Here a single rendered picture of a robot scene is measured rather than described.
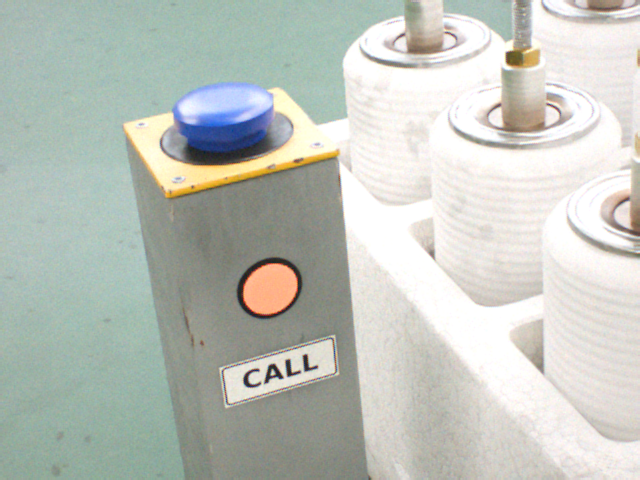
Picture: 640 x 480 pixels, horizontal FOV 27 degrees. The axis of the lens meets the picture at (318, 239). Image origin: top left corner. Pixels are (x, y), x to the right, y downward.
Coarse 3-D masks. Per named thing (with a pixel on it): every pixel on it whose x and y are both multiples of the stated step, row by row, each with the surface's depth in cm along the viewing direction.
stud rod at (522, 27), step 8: (512, 0) 65; (520, 0) 64; (528, 0) 64; (512, 8) 65; (520, 8) 65; (528, 8) 65; (512, 16) 65; (520, 16) 65; (528, 16) 65; (512, 24) 65; (520, 24) 65; (528, 24) 65; (520, 32) 65; (528, 32) 65; (520, 40) 65; (528, 40) 65; (520, 48) 65
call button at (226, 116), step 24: (192, 96) 54; (216, 96) 53; (240, 96) 53; (264, 96) 53; (192, 120) 52; (216, 120) 52; (240, 120) 52; (264, 120) 52; (192, 144) 53; (216, 144) 52; (240, 144) 52
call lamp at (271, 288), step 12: (276, 264) 53; (252, 276) 53; (264, 276) 53; (276, 276) 53; (288, 276) 53; (252, 288) 53; (264, 288) 53; (276, 288) 53; (288, 288) 53; (252, 300) 53; (264, 300) 53; (276, 300) 53; (288, 300) 54; (264, 312) 54
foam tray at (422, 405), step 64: (320, 128) 86; (384, 256) 71; (384, 320) 72; (448, 320) 65; (512, 320) 65; (384, 384) 75; (448, 384) 65; (512, 384) 60; (384, 448) 78; (448, 448) 68; (512, 448) 59; (576, 448) 56
